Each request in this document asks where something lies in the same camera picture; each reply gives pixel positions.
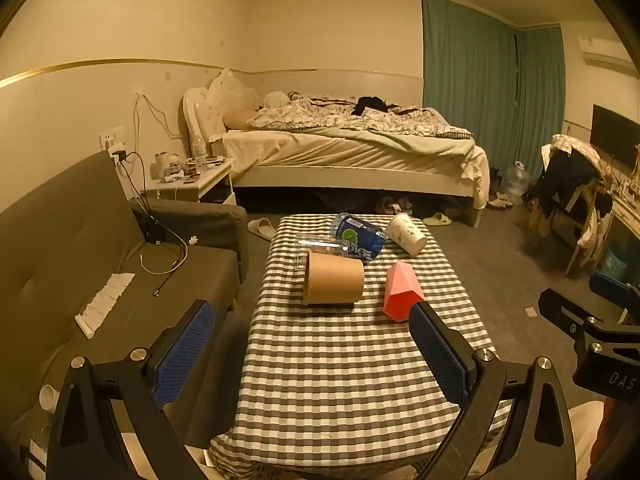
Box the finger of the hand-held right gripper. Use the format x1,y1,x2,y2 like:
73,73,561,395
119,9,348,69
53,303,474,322
538,287,603,343
589,271,635,312

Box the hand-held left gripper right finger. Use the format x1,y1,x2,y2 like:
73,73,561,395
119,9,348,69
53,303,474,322
407,301,576,480

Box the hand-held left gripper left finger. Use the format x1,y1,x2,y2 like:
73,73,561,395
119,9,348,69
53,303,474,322
47,300,216,480

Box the brown paper cup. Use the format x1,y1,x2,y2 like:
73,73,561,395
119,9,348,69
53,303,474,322
302,251,366,307

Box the red faceted cup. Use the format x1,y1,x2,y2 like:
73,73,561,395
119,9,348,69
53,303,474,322
383,261,425,322

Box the white printed paper cup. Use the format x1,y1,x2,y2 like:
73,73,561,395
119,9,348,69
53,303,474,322
383,212,429,256

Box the clear plastic cup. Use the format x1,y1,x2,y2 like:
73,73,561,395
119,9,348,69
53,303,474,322
295,233,347,269

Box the teal waste bin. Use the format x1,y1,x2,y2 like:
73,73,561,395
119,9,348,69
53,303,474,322
599,247,632,282

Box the white side desk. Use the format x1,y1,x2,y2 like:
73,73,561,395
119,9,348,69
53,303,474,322
607,142,640,261

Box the white folded tissue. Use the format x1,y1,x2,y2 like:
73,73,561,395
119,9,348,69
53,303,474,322
74,272,136,339

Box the green checkered tablecloth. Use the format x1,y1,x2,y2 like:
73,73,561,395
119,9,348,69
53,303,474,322
208,213,512,480

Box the chair with clothes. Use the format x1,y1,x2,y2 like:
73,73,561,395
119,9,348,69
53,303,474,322
529,132,615,279

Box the black power adapter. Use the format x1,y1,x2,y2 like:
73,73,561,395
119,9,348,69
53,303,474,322
144,214,167,247

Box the large clear water jug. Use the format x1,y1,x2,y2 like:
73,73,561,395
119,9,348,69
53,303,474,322
504,161,529,206

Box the shoes under bed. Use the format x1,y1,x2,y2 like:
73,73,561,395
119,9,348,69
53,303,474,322
374,196,414,216

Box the black television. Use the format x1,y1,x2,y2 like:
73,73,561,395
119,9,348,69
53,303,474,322
590,103,640,167

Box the grey fabric sofa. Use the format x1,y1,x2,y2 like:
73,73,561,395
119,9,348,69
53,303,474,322
0,150,250,480

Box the white nightstand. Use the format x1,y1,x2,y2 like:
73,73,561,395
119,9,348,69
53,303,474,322
144,157,237,207

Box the clutter of small toiletries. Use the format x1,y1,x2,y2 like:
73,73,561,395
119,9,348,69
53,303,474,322
164,154,227,184

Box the bed with beige sheet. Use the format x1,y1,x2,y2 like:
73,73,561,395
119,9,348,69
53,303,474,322
182,67,492,229

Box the beige pillow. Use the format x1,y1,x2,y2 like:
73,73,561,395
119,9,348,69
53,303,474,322
222,107,262,131

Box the white air conditioner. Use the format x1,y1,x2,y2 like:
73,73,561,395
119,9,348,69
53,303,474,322
579,35,637,67

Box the green curtain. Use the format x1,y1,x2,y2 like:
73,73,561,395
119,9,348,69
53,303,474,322
421,0,568,182

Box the white tufted headboard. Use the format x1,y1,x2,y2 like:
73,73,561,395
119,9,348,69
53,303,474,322
182,67,262,147

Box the floral blanket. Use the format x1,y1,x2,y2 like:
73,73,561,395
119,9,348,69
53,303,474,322
247,91,474,140

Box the black garment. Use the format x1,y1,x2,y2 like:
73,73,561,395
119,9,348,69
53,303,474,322
351,95,392,116

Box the black cable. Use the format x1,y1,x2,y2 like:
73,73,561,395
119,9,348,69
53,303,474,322
119,151,189,297

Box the white wall socket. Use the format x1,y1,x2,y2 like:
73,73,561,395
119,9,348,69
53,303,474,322
99,128,127,152

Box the white wall cable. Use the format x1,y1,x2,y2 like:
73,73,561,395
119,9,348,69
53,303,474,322
131,90,190,142

